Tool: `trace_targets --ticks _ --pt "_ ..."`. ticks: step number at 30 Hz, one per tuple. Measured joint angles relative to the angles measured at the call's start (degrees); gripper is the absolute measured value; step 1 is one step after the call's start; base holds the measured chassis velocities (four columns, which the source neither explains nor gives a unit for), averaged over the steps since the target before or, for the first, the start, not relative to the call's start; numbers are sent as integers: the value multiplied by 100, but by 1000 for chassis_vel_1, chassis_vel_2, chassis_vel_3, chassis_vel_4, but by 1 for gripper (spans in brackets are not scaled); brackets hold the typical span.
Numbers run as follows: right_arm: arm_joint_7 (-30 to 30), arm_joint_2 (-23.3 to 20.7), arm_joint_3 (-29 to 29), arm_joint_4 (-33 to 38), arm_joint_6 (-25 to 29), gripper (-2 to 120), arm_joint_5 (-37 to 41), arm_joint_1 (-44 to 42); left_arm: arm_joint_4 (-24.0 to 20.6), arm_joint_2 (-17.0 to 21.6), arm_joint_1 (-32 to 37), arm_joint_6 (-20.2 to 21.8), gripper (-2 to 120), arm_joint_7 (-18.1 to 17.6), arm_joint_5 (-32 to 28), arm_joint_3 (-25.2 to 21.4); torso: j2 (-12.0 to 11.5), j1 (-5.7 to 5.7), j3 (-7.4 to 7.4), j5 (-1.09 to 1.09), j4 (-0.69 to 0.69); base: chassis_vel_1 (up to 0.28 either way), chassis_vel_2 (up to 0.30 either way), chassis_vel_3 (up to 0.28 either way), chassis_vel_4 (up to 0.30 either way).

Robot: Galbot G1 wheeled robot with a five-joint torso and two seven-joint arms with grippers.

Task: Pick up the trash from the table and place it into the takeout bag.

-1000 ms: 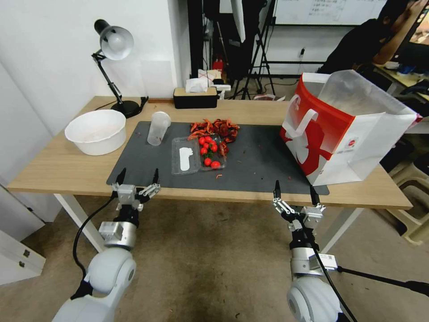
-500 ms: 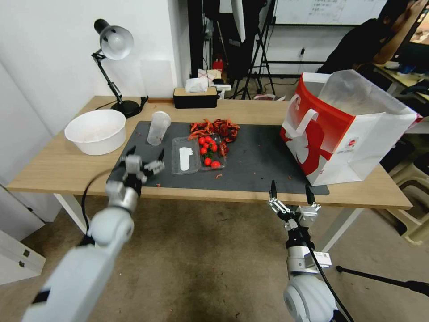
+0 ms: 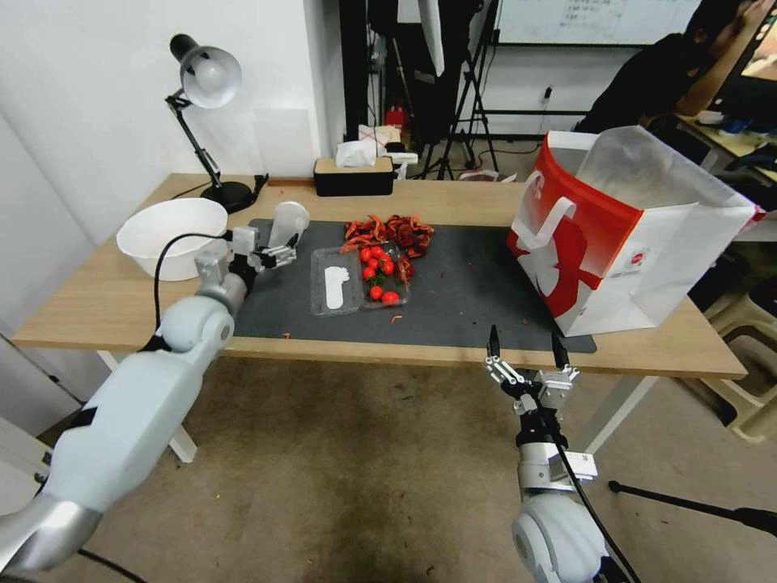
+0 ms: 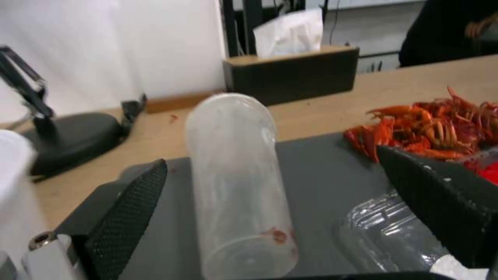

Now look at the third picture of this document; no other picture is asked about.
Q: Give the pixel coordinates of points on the wooden office desk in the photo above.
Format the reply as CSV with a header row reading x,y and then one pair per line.
x,y
728,146

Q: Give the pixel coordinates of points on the white photo reflector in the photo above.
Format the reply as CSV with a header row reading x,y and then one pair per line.
x,y
432,30

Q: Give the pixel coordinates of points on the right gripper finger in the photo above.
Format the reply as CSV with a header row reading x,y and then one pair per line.
x,y
560,358
502,371

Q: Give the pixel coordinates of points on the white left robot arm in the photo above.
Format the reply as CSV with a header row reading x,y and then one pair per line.
x,y
121,413

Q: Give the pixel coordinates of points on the beige plastic stool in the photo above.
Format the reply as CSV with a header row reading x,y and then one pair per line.
x,y
749,340

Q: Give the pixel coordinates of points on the white plastic bowl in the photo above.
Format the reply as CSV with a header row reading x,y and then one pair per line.
x,y
173,237

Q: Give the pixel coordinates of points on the small white box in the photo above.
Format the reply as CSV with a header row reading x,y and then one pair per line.
x,y
403,158

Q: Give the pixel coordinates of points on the computer monitor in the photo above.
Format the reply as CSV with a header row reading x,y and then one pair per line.
x,y
762,61

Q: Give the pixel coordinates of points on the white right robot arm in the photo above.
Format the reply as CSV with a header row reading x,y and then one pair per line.
x,y
546,534

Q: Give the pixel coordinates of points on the black tripod stand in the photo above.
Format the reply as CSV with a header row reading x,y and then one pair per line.
x,y
473,109

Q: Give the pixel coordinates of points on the red white delivery bag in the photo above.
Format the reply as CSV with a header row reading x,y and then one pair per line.
x,y
607,243

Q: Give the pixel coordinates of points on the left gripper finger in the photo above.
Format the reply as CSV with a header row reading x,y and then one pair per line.
x,y
280,260
276,248

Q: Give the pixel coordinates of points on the black wood-topped tissue box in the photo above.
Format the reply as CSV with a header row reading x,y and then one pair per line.
x,y
352,176

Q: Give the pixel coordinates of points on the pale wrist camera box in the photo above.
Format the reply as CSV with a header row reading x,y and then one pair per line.
x,y
246,240
555,388

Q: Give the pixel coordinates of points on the black desk lamp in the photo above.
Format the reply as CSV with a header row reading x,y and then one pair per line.
x,y
209,76

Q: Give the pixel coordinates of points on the dried red chili pile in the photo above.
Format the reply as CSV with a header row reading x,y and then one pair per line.
x,y
394,234

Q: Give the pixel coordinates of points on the cardboard box with red cross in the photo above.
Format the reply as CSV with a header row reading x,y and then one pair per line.
x,y
376,133

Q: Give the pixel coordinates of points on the whiteboard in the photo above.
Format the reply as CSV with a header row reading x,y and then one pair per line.
x,y
583,21

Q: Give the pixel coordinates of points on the clear disposable takeout box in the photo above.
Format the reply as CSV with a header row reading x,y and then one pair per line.
x,y
340,285

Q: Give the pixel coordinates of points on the black tripod leg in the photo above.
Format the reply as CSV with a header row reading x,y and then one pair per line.
x,y
692,503

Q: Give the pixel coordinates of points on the dried red chili piece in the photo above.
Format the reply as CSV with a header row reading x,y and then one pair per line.
x,y
405,267

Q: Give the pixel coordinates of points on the dark grey table mat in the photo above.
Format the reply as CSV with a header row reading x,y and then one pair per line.
x,y
461,291

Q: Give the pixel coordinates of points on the wooden table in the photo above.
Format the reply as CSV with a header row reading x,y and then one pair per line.
x,y
485,203

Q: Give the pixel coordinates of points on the translucent plastic cup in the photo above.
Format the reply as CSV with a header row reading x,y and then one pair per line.
x,y
288,221

